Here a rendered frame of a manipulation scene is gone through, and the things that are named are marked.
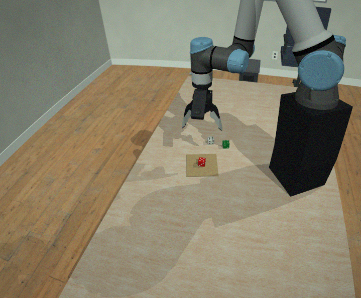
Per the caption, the white die with black pips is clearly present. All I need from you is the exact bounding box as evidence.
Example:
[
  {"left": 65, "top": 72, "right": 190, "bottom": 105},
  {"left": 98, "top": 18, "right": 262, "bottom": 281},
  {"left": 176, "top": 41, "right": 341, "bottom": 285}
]
[{"left": 207, "top": 136, "right": 214, "bottom": 144}]

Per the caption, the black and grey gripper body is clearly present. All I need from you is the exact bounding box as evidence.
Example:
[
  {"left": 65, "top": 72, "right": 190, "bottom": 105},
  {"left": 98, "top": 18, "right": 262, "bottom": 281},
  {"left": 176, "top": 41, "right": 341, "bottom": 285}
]
[{"left": 192, "top": 82, "right": 212, "bottom": 113}]

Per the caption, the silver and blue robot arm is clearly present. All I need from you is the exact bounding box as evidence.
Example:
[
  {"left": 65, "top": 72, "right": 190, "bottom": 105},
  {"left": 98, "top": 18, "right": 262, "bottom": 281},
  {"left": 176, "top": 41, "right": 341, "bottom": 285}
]
[{"left": 190, "top": 0, "right": 346, "bottom": 120}]

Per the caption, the tan flat mat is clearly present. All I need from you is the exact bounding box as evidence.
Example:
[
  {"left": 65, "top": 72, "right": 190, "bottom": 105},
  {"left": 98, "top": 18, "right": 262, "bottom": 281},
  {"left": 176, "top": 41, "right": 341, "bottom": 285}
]
[{"left": 186, "top": 154, "right": 218, "bottom": 177}]

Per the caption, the red die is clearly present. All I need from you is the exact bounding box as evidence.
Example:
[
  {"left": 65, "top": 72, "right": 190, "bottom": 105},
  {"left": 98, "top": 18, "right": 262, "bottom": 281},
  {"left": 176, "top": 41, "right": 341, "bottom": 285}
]
[{"left": 198, "top": 158, "right": 206, "bottom": 167}]

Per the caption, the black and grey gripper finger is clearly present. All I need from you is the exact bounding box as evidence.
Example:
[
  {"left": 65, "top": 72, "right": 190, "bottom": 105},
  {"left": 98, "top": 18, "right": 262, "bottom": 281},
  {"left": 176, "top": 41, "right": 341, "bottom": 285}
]
[
  {"left": 210, "top": 103, "right": 222, "bottom": 131},
  {"left": 182, "top": 103, "right": 192, "bottom": 128}
]

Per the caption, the green die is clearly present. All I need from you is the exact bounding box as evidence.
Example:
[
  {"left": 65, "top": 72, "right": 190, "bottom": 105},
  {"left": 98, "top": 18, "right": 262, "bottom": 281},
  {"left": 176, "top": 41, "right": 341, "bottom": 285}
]
[{"left": 222, "top": 140, "right": 229, "bottom": 148}]

